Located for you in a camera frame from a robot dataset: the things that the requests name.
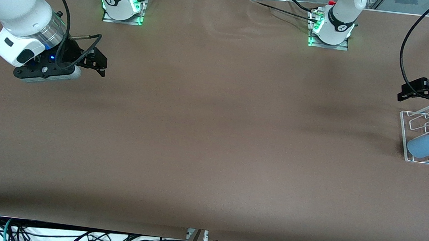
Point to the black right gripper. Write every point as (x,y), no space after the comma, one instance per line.
(72,51)

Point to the light blue plastic cup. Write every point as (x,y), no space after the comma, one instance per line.
(426,145)

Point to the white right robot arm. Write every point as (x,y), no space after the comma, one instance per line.
(9,2)

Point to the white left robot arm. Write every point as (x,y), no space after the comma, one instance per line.
(336,18)

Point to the brown table cover sheet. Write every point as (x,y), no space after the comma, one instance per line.
(197,134)

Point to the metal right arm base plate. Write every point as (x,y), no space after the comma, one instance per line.
(123,21)

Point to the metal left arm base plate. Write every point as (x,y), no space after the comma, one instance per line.
(330,46)

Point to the metal beam bracket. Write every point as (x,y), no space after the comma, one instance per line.
(206,234)

